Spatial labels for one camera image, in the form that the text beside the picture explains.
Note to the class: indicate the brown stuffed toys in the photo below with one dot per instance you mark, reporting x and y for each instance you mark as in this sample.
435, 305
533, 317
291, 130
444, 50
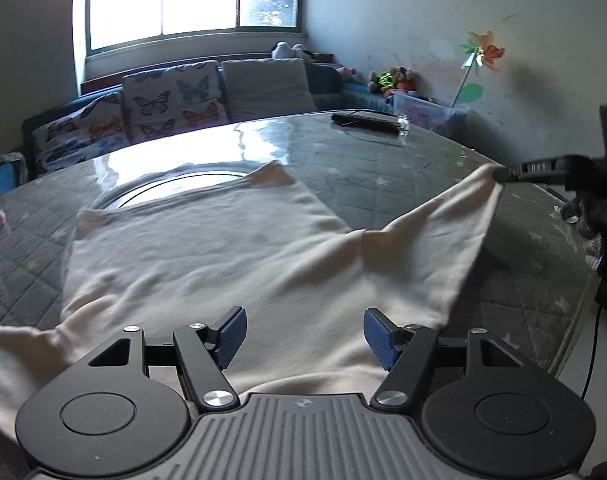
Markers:
391, 81

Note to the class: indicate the grey quilted table cover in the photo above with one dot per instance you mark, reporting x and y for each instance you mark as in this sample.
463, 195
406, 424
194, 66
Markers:
408, 180

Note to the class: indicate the black remote control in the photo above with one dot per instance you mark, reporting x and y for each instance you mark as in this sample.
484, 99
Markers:
364, 121

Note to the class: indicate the window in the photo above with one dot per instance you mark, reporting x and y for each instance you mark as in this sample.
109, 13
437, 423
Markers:
193, 0

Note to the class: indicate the person's right hand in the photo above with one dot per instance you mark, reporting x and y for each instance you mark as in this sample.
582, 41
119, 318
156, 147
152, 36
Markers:
586, 215

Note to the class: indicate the butterfly print cushion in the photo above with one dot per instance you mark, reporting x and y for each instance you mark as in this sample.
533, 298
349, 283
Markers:
173, 102

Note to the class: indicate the blue bag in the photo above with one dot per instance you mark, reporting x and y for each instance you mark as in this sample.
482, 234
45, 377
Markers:
3, 177

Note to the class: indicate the grey cushion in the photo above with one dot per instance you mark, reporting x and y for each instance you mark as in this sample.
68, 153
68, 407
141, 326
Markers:
266, 87

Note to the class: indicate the dark blue sofa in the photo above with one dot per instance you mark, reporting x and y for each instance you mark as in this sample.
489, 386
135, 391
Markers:
328, 80

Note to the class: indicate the round glass turntable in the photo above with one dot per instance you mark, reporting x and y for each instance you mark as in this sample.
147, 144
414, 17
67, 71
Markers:
183, 185

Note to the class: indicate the cream shirt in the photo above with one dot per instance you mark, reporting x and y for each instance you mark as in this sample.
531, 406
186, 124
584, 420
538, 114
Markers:
223, 260

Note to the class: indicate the white plush toy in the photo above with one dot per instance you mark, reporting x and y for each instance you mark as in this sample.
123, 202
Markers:
288, 51

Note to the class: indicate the clear plastic storage box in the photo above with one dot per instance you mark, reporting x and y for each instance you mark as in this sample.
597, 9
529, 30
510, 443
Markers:
428, 110

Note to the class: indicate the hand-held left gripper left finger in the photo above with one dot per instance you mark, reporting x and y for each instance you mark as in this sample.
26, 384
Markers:
231, 336

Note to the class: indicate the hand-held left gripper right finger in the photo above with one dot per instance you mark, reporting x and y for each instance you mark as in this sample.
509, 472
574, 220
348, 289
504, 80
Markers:
381, 337

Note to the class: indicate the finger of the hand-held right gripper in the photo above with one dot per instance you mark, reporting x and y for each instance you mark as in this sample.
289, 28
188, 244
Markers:
533, 169

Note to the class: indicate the colourful pinwheel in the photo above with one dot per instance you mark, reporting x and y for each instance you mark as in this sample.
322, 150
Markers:
481, 55

